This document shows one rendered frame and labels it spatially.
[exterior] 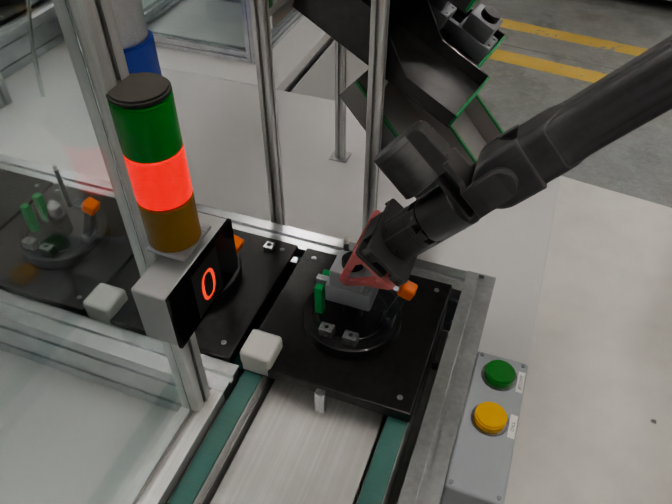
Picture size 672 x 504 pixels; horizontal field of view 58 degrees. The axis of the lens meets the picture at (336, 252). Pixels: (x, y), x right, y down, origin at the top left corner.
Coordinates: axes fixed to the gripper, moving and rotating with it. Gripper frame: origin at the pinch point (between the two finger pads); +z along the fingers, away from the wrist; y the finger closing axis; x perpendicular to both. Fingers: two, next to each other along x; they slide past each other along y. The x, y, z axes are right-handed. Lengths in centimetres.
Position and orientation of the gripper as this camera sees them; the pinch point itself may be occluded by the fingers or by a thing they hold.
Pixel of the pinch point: (351, 267)
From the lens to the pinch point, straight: 80.6
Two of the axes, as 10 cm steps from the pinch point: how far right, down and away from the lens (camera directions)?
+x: 7.1, 6.5, 2.6
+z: -6.1, 4.0, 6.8
